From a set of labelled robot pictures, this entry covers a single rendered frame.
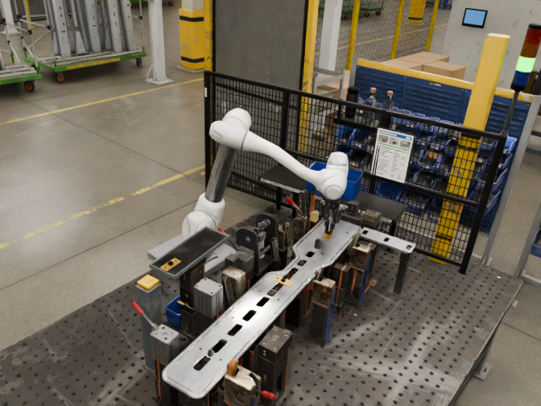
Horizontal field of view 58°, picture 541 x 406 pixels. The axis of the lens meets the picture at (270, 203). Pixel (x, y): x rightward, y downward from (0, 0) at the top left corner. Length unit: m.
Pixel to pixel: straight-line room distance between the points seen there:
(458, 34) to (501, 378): 6.22
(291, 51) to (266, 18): 0.37
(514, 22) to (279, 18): 4.86
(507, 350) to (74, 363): 2.73
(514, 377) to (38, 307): 3.21
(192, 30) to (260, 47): 5.19
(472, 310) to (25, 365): 2.16
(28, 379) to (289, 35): 3.15
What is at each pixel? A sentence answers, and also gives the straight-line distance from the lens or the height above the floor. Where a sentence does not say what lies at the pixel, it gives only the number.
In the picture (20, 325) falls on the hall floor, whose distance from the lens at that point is 3.73.
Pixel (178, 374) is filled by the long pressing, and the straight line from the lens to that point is 1.83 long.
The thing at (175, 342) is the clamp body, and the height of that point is 1.03.
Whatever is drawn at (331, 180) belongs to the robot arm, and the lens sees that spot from 2.17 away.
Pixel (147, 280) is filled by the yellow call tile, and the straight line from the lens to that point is 1.97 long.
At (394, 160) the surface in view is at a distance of 2.87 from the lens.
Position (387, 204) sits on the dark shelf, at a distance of 2.90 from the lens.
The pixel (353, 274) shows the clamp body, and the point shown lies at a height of 0.88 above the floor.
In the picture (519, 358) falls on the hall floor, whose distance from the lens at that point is 3.76.
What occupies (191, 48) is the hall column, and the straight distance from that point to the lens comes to 9.67.
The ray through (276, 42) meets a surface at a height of 1.57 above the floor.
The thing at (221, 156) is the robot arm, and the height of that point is 1.32.
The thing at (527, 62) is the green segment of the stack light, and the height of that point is 1.92.
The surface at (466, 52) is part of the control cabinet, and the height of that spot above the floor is 0.89.
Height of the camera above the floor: 2.36
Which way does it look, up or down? 29 degrees down
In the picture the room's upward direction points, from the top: 3 degrees clockwise
